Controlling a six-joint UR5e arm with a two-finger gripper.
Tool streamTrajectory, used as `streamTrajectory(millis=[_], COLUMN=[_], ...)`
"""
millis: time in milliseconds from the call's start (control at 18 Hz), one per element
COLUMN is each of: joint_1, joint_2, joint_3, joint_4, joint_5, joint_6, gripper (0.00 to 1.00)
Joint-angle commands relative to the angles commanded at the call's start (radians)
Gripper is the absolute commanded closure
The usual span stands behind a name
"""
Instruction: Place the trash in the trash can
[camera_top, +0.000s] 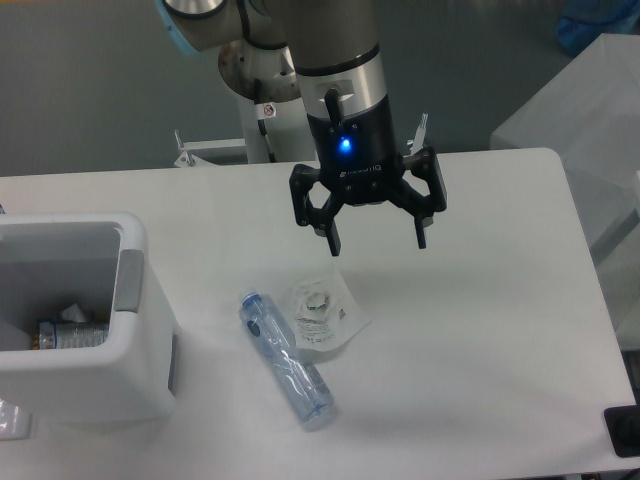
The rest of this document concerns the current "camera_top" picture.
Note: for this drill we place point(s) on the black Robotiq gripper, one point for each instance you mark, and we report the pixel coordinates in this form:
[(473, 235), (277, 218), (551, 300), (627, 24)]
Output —
[(357, 150)]

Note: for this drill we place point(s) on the clear plastic wrapper packet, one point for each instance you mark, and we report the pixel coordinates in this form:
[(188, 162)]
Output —
[(323, 312)]

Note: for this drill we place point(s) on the clear plastic water bottle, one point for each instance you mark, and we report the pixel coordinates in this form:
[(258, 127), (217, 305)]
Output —
[(295, 373)]

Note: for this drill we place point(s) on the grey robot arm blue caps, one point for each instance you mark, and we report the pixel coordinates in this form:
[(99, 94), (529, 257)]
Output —
[(333, 61)]

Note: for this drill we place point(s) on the white trash can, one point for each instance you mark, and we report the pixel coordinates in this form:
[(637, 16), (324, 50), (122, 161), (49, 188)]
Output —
[(99, 261)]

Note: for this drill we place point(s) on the metal can in bin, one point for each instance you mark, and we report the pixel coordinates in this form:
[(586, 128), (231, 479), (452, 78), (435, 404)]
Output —
[(54, 335)]

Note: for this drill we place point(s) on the white side cabinet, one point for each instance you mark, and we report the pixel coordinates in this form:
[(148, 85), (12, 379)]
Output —
[(589, 115)]

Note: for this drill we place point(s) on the blue bag in corner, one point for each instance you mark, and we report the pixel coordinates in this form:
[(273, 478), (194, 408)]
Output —
[(582, 22)]

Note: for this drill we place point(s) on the crumpled white tissue in bin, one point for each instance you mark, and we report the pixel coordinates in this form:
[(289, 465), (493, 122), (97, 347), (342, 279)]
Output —
[(76, 314)]

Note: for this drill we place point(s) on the black device at table edge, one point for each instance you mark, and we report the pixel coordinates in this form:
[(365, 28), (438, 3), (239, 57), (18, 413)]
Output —
[(623, 426)]

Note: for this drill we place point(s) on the clear plastic item bottom left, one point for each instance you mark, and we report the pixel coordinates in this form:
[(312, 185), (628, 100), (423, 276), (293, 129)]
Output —
[(15, 422)]

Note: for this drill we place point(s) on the right metal base bracket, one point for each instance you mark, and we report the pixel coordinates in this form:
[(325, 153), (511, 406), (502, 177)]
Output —
[(417, 142)]

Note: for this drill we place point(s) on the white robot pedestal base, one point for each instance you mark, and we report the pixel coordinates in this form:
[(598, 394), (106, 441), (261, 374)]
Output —
[(272, 113)]

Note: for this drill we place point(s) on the left white base bracket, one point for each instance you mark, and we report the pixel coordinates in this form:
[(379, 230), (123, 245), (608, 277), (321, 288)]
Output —
[(224, 152)]

